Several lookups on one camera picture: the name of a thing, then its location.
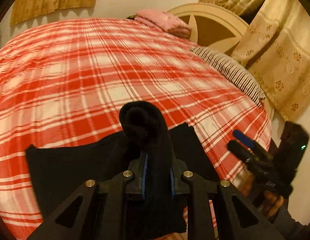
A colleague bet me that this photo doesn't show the black pants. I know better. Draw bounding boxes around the black pants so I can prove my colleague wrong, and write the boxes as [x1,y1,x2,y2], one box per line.
[25,100,221,240]

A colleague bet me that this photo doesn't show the person's right forearm dark sleeve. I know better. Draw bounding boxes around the person's right forearm dark sleeve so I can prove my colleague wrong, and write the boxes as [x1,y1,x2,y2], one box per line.
[270,206,310,240]

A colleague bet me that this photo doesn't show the person's right hand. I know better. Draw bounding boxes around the person's right hand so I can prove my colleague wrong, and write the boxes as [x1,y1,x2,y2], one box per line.
[240,172,284,220]

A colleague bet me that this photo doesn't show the black white striped pillow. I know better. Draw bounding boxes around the black white striped pillow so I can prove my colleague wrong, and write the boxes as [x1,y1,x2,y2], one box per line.
[190,46,265,107]

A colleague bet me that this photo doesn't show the beige floral bedside curtain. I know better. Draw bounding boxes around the beige floral bedside curtain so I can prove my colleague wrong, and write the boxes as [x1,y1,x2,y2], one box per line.
[200,0,310,121]

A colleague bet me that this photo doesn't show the red white plaid bedsheet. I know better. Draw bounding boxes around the red white plaid bedsheet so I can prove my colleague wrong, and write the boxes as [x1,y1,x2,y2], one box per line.
[0,18,271,239]

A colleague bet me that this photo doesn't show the cream wooden headboard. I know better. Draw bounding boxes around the cream wooden headboard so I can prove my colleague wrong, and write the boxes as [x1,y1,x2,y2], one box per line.
[168,3,249,56]

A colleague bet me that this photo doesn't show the pink folded blanket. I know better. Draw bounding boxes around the pink folded blanket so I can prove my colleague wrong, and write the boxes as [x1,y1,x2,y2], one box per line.
[134,9,192,39]

